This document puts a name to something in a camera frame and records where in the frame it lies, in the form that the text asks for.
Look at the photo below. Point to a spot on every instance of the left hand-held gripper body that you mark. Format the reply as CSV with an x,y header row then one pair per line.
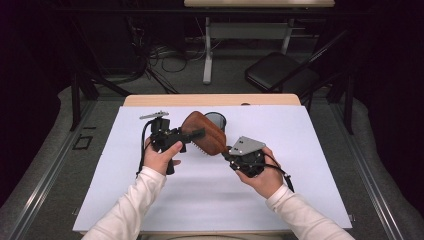
x,y
163,135

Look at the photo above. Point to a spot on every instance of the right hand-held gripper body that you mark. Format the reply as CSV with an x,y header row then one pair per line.
x,y
248,158

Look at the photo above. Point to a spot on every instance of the brown wooden hairbrush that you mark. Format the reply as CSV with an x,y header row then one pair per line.
x,y
213,140

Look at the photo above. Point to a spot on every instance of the black mesh cup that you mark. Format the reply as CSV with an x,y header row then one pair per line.
x,y
218,120

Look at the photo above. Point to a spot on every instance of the person's left hand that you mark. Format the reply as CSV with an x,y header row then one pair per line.
x,y
158,160

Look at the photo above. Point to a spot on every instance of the person's right hand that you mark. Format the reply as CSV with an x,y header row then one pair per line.
x,y
266,183

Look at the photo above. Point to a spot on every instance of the light wooden table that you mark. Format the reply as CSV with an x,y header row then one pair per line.
x,y
200,100

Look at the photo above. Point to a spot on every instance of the white foam board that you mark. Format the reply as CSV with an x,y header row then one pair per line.
x,y
310,166

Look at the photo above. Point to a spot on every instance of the black folding chair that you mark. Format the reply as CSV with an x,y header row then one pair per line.
x,y
273,68

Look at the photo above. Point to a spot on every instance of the black metal stand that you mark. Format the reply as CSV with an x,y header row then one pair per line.
x,y
75,100
349,106

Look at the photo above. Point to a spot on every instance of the white desk with wooden top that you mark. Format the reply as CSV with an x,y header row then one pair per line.
x,y
246,30

